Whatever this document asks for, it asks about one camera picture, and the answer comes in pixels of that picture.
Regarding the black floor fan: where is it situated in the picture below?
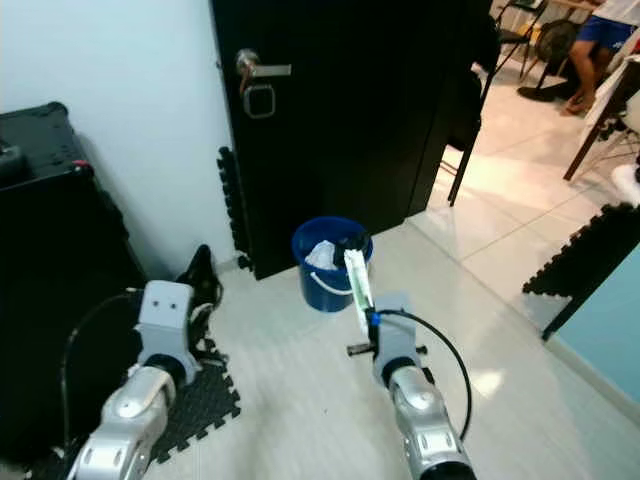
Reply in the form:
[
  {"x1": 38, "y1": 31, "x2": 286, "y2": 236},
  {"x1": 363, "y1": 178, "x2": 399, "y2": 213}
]
[{"x1": 518, "y1": 18, "x2": 581, "y2": 101}]

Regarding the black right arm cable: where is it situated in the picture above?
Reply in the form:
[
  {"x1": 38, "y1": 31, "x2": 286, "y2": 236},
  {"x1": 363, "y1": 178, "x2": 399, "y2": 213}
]
[{"x1": 375, "y1": 310, "x2": 474, "y2": 441}]

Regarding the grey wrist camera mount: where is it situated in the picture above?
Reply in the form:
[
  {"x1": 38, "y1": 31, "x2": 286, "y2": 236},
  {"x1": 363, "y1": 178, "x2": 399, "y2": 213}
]
[
  {"x1": 136, "y1": 280, "x2": 197, "y2": 363},
  {"x1": 370, "y1": 292, "x2": 423, "y2": 366}
]

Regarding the black foam puzzle mat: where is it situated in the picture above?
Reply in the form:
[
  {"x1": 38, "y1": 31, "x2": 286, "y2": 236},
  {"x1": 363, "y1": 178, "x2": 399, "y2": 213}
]
[
  {"x1": 216, "y1": 145, "x2": 251, "y2": 273},
  {"x1": 522, "y1": 203, "x2": 640, "y2": 299},
  {"x1": 25, "y1": 345, "x2": 243, "y2": 480}
]

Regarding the black equipment case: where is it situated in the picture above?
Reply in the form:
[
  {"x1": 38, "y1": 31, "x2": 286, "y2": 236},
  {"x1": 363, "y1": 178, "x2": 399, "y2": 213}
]
[{"x1": 0, "y1": 100, "x2": 151, "y2": 466}]

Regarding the black door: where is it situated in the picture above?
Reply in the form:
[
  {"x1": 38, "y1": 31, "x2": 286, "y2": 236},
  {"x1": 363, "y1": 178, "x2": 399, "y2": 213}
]
[{"x1": 210, "y1": 0, "x2": 496, "y2": 281}]

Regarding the black chair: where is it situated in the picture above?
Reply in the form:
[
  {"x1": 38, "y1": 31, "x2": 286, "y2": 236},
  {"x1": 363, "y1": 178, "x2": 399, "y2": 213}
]
[{"x1": 490, "y1": 0, "x2": 536, "y2": 51}]

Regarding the person in blue shorts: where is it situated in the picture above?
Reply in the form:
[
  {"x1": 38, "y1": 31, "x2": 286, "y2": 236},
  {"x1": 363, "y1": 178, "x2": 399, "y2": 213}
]
[{"x1": 565, "y1": 0, "x2": 640, "y2": 116}]

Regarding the black door lock plate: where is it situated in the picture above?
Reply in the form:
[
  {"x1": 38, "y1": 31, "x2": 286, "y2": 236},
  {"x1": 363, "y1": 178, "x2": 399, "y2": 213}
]
[{"x1": 243, "y1": 85, "x2": 276, "y2": 120}]

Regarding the silver door lever handle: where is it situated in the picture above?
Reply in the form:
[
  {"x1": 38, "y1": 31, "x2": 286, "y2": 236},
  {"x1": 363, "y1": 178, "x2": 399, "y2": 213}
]
[{"x1": 236, "y1": 48, "x2": 293, "y2": 96}]

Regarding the black bag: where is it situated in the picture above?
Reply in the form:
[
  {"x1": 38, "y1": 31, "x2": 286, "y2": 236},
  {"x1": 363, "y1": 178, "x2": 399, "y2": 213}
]
[{"x1": 175, "y1": 244, "x2": 227, "y2": 336}]

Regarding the crumpled white paper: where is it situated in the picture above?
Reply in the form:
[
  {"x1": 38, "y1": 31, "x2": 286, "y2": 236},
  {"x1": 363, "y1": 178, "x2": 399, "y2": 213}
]
[{"x1": 305, "y1": 240, "x2": 339, "y2": 271}]

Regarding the black plastic rubbish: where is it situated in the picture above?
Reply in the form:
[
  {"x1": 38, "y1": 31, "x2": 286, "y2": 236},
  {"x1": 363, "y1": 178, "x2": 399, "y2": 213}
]
[{"x1": 335, "y1": 232, "x2": 371, "y2": 269}]

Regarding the white chair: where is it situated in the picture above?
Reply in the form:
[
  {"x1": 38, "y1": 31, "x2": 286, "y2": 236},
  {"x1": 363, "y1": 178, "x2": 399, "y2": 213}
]
[{"x1": 610, "y1": 90, "x2": 640, "y2": 206}]

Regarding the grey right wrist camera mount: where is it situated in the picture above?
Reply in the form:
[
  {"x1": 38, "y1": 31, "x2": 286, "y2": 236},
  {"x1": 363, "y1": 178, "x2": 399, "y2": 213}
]
[{"x1": 370, "y1": 292, "x2": 423, "y2": 366}]

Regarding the black folding stand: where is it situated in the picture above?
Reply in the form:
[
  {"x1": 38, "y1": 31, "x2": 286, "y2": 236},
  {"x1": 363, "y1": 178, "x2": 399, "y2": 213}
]
[{"x1": 448, "y1": 20, "x2": 501, "y2": 206}]

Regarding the wooden table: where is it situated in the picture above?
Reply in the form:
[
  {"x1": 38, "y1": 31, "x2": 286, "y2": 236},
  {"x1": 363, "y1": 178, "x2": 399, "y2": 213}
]
[{"x1": 563, "y1": 55, "x2": 640, "y2": 183}]

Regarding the blue plastic bucket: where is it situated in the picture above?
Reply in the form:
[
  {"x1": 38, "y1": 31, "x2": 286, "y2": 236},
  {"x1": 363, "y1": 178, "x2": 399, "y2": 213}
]
[{"x1": 292, "y1": 216, "x2": 373, "y2": 314}]

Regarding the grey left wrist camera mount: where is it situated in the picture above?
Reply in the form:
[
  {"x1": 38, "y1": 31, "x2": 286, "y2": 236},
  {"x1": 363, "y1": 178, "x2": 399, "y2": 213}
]
[{"x1": 136, "y1": 280, "x2": 197, "y2": 363}]

